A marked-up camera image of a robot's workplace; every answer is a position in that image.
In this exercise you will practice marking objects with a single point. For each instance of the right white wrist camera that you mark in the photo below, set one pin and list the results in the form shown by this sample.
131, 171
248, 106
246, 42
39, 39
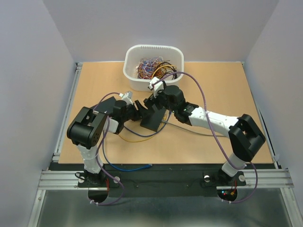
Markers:
156, 85

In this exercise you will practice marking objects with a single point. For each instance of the black network switch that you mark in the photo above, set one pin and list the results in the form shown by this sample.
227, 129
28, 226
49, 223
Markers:
153, 121
105, 106

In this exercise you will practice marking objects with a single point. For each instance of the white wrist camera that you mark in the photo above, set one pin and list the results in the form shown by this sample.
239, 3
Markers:
156, 85
127, 97

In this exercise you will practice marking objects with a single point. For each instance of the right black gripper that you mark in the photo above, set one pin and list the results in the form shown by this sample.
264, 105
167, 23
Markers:
151, 100

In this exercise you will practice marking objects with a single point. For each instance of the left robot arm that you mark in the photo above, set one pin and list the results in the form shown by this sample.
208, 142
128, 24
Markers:
90, 128

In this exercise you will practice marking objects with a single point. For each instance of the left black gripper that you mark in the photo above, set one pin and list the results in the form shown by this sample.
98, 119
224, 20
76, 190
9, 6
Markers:
141, 111

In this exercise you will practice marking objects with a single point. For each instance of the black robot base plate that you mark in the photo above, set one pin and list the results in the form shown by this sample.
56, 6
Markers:
159, 181

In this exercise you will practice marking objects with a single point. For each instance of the white plastic tub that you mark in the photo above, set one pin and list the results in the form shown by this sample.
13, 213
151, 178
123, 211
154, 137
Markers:
143, 62

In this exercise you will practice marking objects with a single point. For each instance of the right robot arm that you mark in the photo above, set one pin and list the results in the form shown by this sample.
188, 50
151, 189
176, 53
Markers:
245, 136

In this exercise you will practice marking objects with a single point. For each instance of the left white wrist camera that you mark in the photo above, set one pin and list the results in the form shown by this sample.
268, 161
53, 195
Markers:
127, 97

